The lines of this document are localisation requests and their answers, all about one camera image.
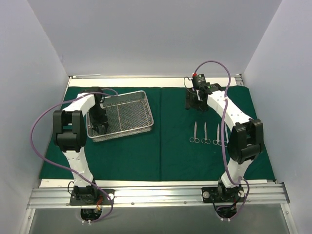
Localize metal mesh instrument tray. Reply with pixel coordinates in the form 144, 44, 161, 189
86, 90, 154, 142

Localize steel forceps long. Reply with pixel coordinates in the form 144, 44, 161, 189
201, 122, 211, 144

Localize steel hemostat clamp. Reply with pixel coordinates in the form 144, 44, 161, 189
224, 124, 229, 147

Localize steel surgical scissors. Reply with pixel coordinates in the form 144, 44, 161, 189
213, 124, 222, 146

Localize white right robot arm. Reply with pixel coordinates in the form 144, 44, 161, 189
185, 74, 264, 201

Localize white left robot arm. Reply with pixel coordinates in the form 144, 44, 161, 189
53, 87, 109, 204

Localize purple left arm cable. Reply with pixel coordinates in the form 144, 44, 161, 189
29, 87, 120, 223

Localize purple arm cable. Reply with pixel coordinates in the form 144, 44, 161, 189
194, 60, 250, 219
29, 87, 120, 223

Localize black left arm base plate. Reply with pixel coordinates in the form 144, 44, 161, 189
69, 186, 111, 206

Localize aluminium front rail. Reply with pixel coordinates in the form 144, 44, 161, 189
27, 180, 289, 209

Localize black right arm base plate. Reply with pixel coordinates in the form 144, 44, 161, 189
201, 185, 245, 203

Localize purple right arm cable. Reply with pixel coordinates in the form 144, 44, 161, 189
194, 60, 250, 219

